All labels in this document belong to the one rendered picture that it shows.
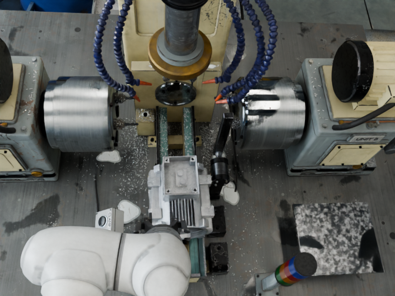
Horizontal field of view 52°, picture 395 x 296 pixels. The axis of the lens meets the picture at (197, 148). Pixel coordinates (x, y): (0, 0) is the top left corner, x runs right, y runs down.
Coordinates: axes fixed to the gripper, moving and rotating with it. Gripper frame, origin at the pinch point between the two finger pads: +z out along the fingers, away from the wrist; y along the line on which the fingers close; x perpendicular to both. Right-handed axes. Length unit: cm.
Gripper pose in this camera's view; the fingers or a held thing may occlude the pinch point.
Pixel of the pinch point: (160, 220)
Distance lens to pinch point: 108.8
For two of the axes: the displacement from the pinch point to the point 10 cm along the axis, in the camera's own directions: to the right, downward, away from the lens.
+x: 0.1, 10.0, 0.8
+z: -1.0, -0.8, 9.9
